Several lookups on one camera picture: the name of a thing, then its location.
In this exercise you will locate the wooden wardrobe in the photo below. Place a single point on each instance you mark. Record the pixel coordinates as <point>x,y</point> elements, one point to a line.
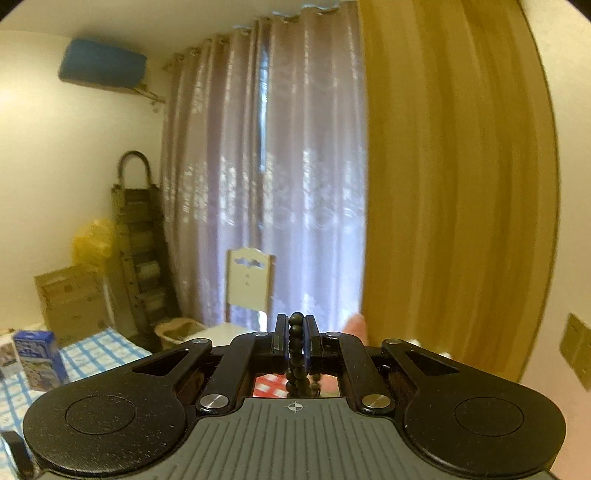
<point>461,184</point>

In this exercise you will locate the blue carton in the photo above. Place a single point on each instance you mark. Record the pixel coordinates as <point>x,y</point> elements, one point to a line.
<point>39,360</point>

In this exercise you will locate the cardboard box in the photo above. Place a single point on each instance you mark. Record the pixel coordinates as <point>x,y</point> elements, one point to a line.
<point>69,300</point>

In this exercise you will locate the white wooden chair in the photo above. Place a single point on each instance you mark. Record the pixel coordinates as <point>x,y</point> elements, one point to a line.
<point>247,286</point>

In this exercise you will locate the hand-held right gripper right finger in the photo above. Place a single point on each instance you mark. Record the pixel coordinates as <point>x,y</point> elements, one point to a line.
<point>313,341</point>

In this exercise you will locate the small printed box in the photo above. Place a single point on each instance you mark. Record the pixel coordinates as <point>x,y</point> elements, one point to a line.
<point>7,360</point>

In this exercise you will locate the blue checked bed cloth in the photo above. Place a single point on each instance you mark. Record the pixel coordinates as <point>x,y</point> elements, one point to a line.
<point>101,350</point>

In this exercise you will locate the red checkered tablecloth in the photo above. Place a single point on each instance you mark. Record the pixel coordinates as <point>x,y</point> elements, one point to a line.
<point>270,385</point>

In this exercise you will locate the beige wall socket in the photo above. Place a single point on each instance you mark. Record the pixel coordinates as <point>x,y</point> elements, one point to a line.
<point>577,341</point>

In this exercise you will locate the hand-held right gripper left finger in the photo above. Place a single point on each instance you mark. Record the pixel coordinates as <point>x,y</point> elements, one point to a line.
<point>280,341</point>

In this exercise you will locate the air conditioner with blue cover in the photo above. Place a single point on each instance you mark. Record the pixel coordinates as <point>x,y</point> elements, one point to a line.
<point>101,62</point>

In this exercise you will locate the dark folding rack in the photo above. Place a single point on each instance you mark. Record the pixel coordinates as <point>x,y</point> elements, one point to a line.
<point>138,240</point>

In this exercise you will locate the yellow plastic bag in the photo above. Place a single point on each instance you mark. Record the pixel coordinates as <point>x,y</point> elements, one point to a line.
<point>94,244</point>

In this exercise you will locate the purple patterned curtain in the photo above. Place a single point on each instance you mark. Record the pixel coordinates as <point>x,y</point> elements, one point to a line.
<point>277,184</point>

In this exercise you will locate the beige plastic basket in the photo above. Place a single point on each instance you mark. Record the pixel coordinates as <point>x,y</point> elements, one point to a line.
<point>178,330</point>

